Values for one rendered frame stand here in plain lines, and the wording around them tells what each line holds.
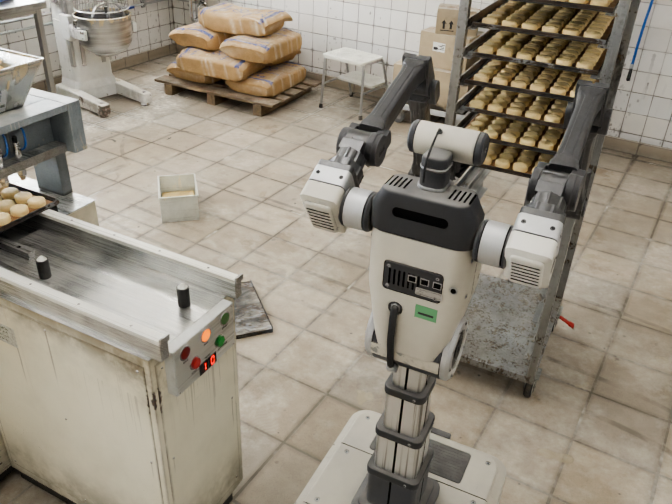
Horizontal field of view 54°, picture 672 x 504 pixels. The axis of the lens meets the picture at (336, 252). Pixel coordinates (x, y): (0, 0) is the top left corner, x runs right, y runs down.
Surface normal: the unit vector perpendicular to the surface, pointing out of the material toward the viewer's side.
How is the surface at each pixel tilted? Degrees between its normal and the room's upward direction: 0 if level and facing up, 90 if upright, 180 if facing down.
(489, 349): 0
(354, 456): 0
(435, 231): 90
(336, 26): 90
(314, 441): 0
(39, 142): 90
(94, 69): 90
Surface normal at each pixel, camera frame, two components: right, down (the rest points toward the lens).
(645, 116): -0.51, 0.43
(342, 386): 0.04, -0.85
